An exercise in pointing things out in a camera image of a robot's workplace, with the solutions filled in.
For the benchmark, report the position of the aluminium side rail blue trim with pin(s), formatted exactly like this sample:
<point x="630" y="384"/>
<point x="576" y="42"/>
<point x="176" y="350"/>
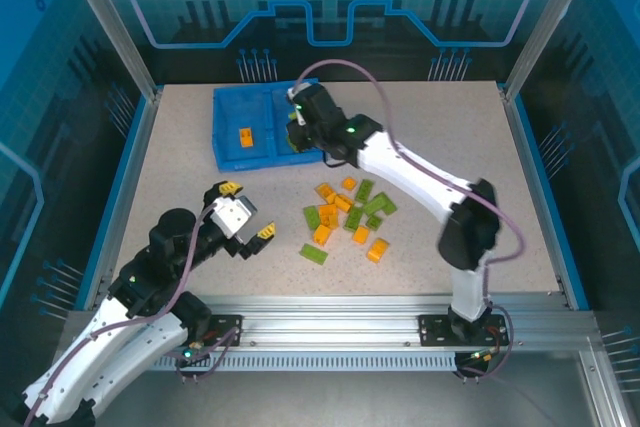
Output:
<point x="125" y="187"/>
<point x="545" y="197"/>

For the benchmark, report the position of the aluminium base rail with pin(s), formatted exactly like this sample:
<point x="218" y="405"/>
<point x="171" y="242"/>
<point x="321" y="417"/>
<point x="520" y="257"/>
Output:
<point x="325" y="322"/>

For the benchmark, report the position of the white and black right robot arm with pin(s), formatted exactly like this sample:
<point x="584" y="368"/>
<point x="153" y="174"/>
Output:
<point x="415" y="172"/>

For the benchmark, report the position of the blue printed back panel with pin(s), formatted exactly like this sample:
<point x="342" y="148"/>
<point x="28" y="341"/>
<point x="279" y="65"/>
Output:
<point x="320" y="7"/>

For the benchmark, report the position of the orange lego brick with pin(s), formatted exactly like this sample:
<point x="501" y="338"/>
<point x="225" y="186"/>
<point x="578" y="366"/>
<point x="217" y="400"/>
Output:
<point x="348" y="183"/>
<point x="360" y="234"/>
<point x="245" y="137"/>
<point x="325" y="192"/>
<point x="344" y="202"/>
<point x="378" y="250"/>
<point x="328" y="214"/>
<point x="322" y="234"/>

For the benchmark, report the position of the aluminium frame post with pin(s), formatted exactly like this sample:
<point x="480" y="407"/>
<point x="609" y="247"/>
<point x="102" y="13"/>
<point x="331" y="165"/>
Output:
<point x="541" y="32"/>
<point x="120" y="32"/>

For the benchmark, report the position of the blue printed side panel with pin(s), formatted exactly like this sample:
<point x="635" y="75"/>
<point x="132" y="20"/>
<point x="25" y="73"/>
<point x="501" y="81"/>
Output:
<point x="600" y="97"/>
<point x="40" y="97"/>

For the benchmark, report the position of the blue two-compartment plastic bin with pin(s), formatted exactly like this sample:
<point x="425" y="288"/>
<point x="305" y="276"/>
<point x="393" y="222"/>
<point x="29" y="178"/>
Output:
<point x="240" y="107"/>

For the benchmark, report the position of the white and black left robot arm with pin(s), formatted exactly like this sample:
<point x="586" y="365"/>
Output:
<point x="150" y="342"/>

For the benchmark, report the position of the small green-lit circuit board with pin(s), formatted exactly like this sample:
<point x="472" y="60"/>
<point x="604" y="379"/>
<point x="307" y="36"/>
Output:
<point x="481" y="356"/>
<point x="189" y="354"/>

